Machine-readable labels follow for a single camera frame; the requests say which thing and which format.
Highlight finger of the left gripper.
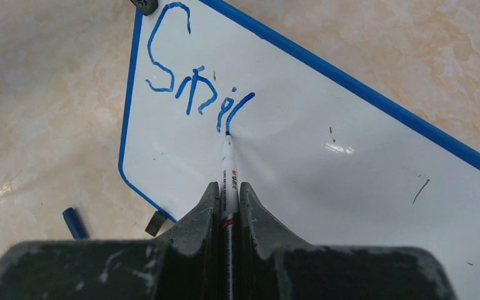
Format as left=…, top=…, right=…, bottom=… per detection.
left=131, top=0, right=159, bottom=16

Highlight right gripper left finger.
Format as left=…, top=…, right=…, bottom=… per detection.
left=157, top=182, right=220, bottom=299

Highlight dark blue marker cap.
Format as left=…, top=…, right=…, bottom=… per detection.
left=62, top=207, right=89, bottom=240

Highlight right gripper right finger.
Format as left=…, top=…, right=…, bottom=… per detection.
left=239, top=182, right=311, bottom=299

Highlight blue framed whiteboard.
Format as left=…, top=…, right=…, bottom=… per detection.
left=119, top=1, right=480, bottom=299

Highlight white whiteboard marker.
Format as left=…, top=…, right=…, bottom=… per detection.
left=220, top=132, right=241, bottom=299

